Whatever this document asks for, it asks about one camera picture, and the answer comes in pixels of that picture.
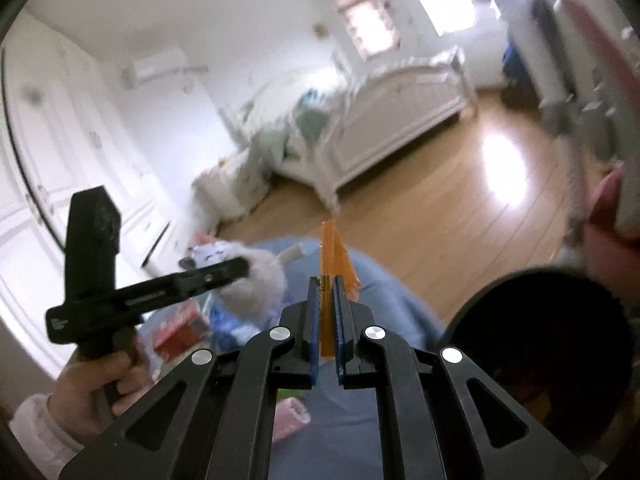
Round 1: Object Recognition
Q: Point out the orange plastic wrapper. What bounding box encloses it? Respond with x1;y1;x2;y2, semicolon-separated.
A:
318;219;362;359

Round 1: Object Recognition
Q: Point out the black trash bin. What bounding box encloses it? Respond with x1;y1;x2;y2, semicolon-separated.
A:
439;266;634;455

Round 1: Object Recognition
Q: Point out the person's left hand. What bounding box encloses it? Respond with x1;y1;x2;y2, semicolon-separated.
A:
48;336;154;445

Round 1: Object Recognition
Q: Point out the red carton box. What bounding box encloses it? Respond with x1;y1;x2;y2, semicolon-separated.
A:
152;299;209;363

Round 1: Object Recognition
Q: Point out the blue round table cloth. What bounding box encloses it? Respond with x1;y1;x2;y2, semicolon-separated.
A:
134;236;449;480

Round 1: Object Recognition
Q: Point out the white nightstand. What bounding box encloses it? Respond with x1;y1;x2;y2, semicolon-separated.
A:
193;148;270;223

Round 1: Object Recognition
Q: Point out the white wardrobe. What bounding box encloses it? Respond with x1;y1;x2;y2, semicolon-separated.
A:
1;12;175;378

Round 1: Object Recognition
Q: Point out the white air conditioner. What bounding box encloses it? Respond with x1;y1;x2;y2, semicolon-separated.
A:
122;47;188;88

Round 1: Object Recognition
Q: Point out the white wooden bed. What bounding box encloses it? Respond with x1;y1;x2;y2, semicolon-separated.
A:
222;46;478;212

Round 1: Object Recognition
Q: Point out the pink grey desk chair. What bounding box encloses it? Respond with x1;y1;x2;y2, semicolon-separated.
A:
534;0;640;302

